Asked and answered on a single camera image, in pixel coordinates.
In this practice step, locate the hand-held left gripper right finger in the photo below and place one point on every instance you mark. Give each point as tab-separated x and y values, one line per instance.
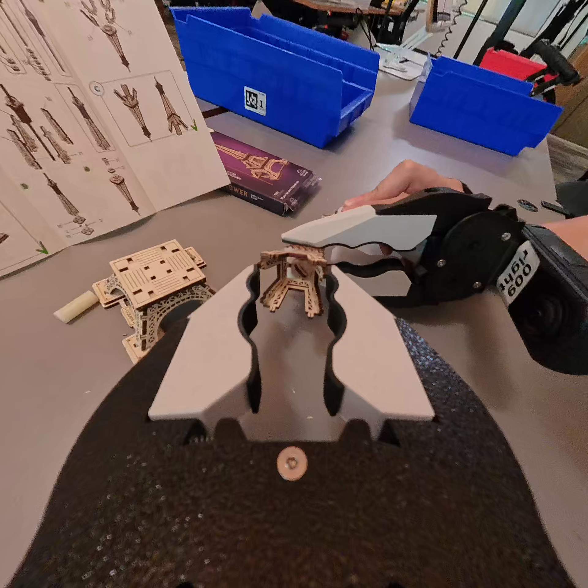
376	367

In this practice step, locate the wooden tower base section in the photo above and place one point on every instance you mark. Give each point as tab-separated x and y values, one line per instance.
183	273

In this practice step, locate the person's right forearm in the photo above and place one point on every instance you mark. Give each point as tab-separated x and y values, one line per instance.
569	232

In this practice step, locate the red plastic bin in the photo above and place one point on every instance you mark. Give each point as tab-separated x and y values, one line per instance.
505	62

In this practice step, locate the blue plastic bin with tag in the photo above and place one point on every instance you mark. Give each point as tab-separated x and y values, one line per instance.
298	105

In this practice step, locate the plain blue plastic bin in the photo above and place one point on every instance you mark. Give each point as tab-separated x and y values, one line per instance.
482	115

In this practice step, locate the folded assembly instruction sheet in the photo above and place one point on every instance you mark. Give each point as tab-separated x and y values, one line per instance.
160	174

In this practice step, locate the person's right hand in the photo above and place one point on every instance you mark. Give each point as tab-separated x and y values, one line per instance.
404	183

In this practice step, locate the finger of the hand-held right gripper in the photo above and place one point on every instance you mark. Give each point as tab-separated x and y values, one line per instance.
349	227
342	255

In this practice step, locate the small cream wax stick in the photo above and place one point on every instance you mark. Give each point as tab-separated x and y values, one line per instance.
76	307

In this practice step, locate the clear plastic stand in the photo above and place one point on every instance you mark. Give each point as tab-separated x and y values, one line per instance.
404	62

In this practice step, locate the purple model kit box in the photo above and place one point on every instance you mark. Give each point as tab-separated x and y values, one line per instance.
285	183

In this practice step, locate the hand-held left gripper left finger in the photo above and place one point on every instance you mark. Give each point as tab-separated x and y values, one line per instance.
206	367

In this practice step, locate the wooden tower legged section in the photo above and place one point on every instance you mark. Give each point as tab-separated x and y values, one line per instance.
281	294

